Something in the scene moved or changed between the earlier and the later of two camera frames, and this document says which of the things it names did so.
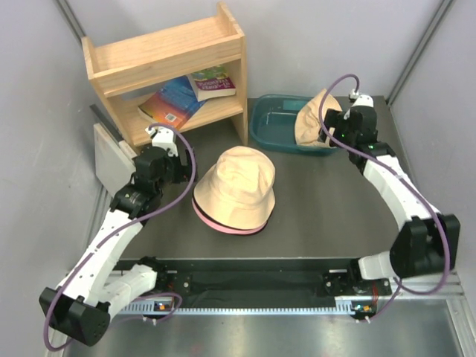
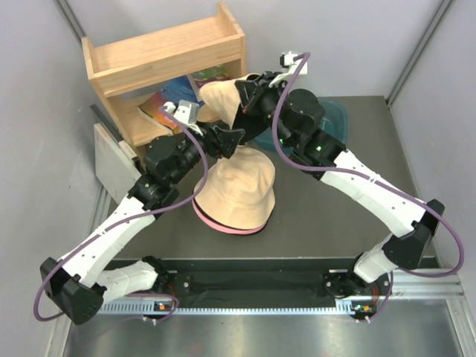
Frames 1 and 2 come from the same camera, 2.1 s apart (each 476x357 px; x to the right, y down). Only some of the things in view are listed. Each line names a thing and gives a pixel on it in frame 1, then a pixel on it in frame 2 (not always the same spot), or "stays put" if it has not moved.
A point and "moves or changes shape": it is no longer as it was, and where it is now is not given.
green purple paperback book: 212,83 stays put
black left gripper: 184,172 to 226,141
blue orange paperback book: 172,105 stays put
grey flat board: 114,159 stays put
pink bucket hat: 222,228 stays put
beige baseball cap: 308,123 moves or changes shape
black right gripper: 335,120 to 251,94
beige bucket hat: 238,191 stays put
